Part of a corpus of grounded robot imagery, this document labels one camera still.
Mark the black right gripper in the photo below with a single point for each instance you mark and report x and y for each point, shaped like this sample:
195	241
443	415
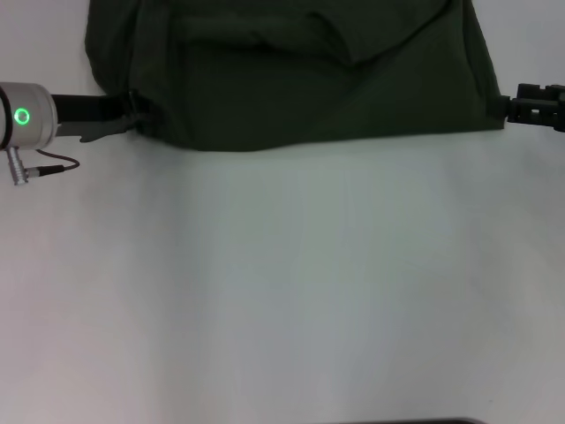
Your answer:
561	108

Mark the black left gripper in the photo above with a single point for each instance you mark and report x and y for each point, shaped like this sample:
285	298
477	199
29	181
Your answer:
88	108

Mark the dark green FREE T-shirt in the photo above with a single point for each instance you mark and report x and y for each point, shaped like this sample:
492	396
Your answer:
287	79

